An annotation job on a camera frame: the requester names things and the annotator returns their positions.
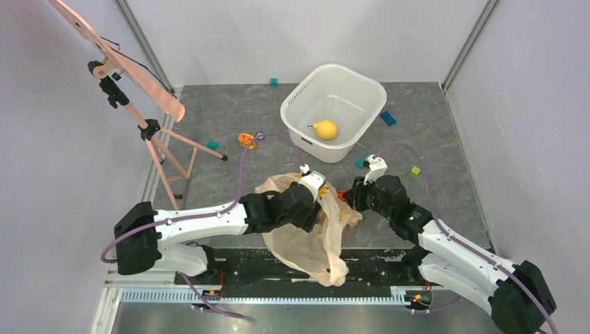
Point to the yellow fake fruit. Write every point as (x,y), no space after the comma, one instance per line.
(325,129)

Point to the cream banana print plastic bag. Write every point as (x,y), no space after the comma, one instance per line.
(317,253)

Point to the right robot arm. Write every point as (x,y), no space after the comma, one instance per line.
(515,296)

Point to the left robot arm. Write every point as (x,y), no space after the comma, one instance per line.
(146,238)

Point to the yellow orange toy cylinder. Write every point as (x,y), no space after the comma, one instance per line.
(247,140)

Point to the teal flat rectangular block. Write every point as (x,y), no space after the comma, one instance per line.
(360,162)

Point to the teal wedge block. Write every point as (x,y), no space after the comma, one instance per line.
(212,145)

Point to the white plastic basin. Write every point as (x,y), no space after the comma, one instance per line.
(336,93)

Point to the blue lego brick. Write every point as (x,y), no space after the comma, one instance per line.
(388,118)

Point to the green cube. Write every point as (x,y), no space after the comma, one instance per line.
(415,171)

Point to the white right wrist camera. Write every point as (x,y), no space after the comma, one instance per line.
(376,168)

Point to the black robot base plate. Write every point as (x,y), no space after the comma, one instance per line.
(255,272)

